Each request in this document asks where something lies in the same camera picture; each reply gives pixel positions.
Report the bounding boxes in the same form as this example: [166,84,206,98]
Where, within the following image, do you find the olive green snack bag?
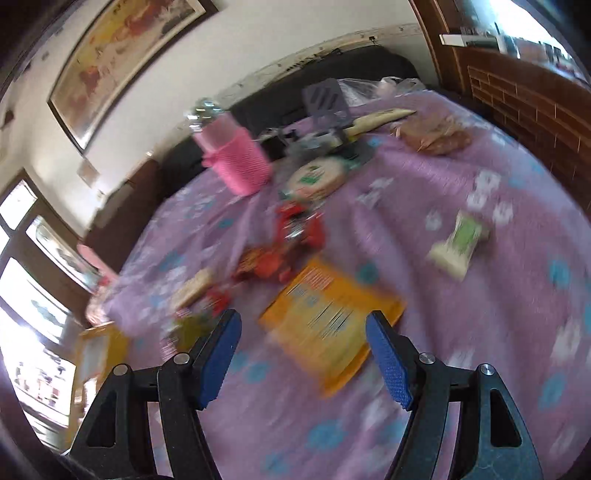
[160,310,215,357]

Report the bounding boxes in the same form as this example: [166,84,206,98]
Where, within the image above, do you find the beige cracker bar pack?
[169,268,213,313]

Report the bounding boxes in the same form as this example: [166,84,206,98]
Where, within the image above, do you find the yellow cracker pack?
[259,257,406,397]

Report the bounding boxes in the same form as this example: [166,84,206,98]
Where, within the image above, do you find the green white candy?
[427,211,490,281]

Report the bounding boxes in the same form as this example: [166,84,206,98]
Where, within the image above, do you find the red gold snack bag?
[232,244,294,283]

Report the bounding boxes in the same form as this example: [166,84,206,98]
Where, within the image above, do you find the yellow cardboard box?
[65,322,129,449]

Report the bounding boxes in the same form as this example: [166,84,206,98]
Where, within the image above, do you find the purple floral tablecloth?
[85,89,591,480]

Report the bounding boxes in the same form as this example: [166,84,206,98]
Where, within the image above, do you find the brown pink armchair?
[77,159,162,280]

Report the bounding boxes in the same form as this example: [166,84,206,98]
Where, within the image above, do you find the red candy pack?
[274,201,325,250]

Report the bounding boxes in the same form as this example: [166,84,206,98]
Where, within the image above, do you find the pink knit-sleeved bottle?
[185,98,273,197]

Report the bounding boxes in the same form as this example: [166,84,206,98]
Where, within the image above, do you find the round rice cracker pack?
[284,157,348,202]

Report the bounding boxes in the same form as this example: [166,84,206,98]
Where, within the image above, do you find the brown bread bag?
[392,115,472,156]

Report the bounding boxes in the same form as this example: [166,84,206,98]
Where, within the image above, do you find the cream horn-shaped object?
[344,108,416,139]

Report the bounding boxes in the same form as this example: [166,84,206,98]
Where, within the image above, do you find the black sofa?
[161,46,418,197]

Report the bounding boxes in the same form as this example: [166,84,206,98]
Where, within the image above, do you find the framed wall painting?
[48,0,218,154]

